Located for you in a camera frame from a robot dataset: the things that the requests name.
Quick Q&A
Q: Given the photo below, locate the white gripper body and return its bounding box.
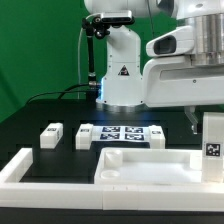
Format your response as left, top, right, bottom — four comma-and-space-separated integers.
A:
143, 56, 224, 107

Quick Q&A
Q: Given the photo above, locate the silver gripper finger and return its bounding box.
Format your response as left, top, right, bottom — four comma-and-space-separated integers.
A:
184, 106, 198, 134

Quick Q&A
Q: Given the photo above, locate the white desk top tray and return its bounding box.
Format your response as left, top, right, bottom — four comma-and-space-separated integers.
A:
94, 147, 206, 185

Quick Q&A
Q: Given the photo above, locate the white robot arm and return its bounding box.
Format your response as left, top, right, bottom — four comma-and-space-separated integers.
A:
84, 0, 224, 124

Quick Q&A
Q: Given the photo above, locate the fiducial marker sheet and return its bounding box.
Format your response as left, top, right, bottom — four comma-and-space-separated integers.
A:
92, 126, 149, 142

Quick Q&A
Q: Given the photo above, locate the white U-shaped fence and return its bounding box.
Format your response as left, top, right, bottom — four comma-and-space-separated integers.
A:
0, 148, 224, 212

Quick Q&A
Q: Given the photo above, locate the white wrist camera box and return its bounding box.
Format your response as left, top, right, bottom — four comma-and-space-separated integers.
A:
146, 25, 195, 57

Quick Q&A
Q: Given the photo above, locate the silver camera on mount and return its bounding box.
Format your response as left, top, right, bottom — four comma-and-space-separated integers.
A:
100, 10, 133, 24

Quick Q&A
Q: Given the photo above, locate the black cable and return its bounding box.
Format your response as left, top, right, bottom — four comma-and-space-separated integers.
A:
25, 83, 101, 106

